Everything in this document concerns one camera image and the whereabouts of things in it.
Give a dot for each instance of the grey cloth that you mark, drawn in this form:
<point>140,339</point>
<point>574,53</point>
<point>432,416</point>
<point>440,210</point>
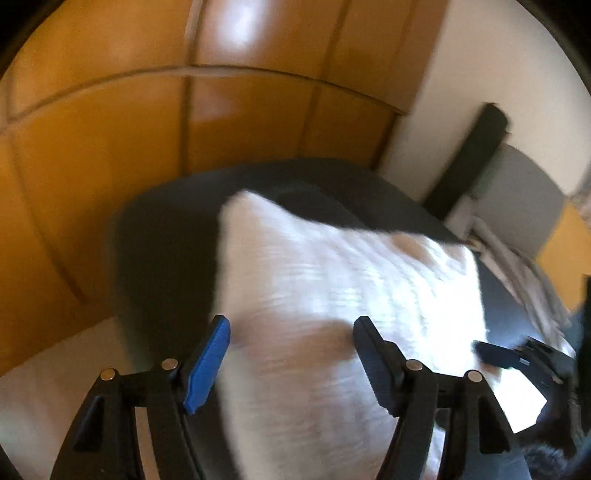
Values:
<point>540,295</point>

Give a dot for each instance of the grey yellow blue chair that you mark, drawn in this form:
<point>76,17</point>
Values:
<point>521,198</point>

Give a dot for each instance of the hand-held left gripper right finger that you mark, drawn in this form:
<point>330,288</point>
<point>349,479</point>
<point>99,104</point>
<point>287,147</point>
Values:
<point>376,369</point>

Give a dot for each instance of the black padded bench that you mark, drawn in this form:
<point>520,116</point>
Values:
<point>175,240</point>

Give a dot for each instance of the wooden wardrobe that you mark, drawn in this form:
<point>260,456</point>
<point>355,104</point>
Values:
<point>115,138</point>

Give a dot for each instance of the cream knitted sweater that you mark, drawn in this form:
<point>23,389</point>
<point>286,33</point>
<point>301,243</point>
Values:
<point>323,300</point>

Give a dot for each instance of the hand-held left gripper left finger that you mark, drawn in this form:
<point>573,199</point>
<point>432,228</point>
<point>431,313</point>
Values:
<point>207,364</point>

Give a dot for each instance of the black rolled mat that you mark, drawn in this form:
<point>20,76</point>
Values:
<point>471,157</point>

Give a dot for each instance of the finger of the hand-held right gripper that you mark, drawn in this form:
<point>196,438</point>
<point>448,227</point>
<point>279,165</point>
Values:
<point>496,354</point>
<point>542,357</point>

